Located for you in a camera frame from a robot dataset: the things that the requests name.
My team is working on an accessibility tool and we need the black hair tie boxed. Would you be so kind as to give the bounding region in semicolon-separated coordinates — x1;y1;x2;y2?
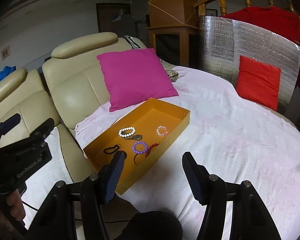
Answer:
103;143;122;155

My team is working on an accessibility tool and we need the purple beaded bracelet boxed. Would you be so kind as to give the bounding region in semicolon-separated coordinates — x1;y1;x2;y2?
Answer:
131;141;149;155

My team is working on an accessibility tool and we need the red beaded bracelet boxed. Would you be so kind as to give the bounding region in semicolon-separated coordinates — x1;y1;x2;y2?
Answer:
144;142;160;158

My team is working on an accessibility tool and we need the silver metal key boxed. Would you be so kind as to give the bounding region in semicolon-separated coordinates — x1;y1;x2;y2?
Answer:
125;134;142;141

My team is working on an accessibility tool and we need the white pearl bracelet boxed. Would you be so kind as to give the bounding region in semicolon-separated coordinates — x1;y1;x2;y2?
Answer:
118;126;137;138

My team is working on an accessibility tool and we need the orange cardboard tray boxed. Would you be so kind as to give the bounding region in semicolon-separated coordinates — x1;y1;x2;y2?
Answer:
84;99;190;194

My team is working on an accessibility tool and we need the pink beaded bracelet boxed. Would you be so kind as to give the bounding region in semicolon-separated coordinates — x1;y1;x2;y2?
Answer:
156;125;169;137

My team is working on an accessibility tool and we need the person's left hand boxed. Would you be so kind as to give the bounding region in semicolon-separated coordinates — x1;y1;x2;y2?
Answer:
6;190;26;221

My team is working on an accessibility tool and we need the white towel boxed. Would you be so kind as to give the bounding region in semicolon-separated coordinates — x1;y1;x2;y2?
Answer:
21;127;73;228

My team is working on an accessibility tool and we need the pale pink blanket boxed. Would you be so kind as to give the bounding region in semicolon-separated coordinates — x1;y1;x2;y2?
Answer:
74;65;300;240

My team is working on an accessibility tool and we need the blue cloth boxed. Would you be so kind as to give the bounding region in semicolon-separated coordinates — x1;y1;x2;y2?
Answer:
0;66;16;81

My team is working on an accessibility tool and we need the cream leather sofa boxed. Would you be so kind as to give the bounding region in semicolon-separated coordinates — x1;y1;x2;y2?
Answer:
0;31;176;183

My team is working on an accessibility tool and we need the magenta cushion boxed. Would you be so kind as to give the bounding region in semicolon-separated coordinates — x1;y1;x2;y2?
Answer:
96;48;178;112

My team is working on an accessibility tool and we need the red cushion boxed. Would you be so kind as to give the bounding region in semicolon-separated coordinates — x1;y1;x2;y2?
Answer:
236;56;281;111

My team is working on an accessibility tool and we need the patterned fabric piece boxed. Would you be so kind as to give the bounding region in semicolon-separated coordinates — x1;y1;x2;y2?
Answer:
165;69;187;82

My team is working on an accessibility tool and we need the silver foil insulation panel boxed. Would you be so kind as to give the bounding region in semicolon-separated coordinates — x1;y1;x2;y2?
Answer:
199;16;300;114

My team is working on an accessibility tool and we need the orange wooden cabinet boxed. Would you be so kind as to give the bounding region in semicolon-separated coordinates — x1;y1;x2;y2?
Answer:
148;0;198;67

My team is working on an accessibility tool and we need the large red pillow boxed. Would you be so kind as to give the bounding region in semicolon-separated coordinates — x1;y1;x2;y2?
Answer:
222;7;300;42

